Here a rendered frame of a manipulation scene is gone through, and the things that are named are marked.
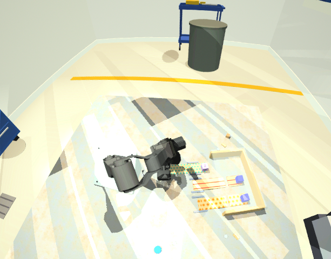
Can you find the pale yellow strip with red stripes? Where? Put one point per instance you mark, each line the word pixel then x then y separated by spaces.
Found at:
pixel 205 184

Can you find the yellow strip with orange dots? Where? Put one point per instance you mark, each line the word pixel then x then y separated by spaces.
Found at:
pixel 210 203

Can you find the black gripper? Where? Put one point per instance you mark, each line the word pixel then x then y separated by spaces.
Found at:
pixel 164 174

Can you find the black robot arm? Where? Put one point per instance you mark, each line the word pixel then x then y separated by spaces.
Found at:
pixel 122 170

